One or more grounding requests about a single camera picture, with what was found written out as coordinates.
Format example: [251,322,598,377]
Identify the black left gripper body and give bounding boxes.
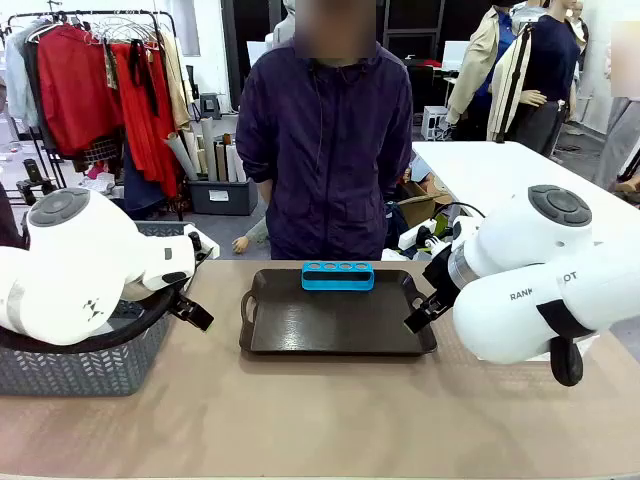
[167,286,198,318]

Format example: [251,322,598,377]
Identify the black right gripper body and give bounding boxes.
[421,247,467,304]

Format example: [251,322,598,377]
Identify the grey plastic basket with label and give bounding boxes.
[132,220,199,241]

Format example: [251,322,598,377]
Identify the brown cardboard box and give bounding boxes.
[398,178,452,227]

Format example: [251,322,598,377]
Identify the dark brown serving tray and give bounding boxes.
[238,268,439,358]

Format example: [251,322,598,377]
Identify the blue test tube rack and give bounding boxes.
[300,261,377,293]

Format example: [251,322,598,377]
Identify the grey storage bin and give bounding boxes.
[188,178,259,217]

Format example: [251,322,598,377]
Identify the white side table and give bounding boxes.
[411,140,640,247]

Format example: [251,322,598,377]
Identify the large grey plastic basket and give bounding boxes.
[0,294,174,399]

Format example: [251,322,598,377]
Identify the grey paper roll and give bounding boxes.
[200,117,219,183]

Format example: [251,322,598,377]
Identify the white computer case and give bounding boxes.
[421,104,452,142]

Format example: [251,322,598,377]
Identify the person in purple jacket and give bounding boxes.
[235,0,414,262]

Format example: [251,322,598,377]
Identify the red dress on hanger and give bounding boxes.
[108,41,182,199]

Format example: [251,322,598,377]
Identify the mannequin in beige coat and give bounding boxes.
[446,3,522,142]

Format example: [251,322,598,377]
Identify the mannequin in navy top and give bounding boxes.
[514,0,584,157]

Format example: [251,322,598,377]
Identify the red jacket on hanger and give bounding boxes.
[36,23,126,157]

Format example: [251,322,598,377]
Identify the black metal clothes rack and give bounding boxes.
[0,9,185,222]

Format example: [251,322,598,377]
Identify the mannequin in grey hoodie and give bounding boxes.
[271,0,297,52]

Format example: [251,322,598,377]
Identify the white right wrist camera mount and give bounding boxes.
[415,213,482,253]

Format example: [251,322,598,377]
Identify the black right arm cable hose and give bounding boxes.
[536,299,597,388]

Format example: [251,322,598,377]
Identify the black camera tripod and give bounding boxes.
[14,158,67,207]

